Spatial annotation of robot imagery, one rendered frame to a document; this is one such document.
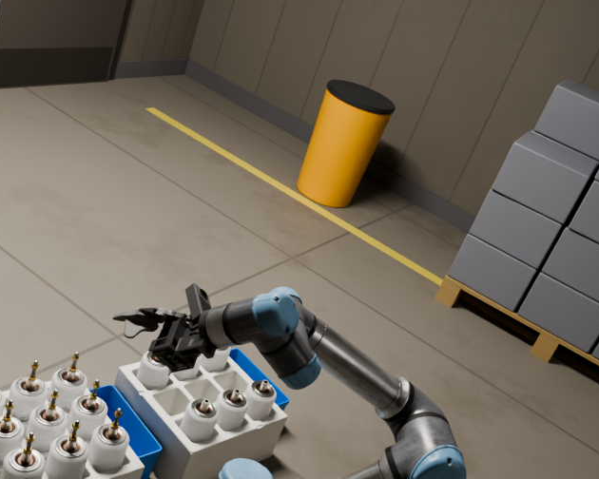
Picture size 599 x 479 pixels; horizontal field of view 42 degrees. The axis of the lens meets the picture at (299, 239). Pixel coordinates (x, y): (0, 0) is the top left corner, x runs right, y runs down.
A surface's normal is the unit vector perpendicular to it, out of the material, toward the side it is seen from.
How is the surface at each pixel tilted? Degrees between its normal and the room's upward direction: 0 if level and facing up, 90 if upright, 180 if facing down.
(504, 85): 90
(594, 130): 90
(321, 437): 0
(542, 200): 90
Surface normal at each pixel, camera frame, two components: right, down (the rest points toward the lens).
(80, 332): 0.33, -0.84
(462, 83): -0.52, 0.22
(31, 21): 0.79, 0.49
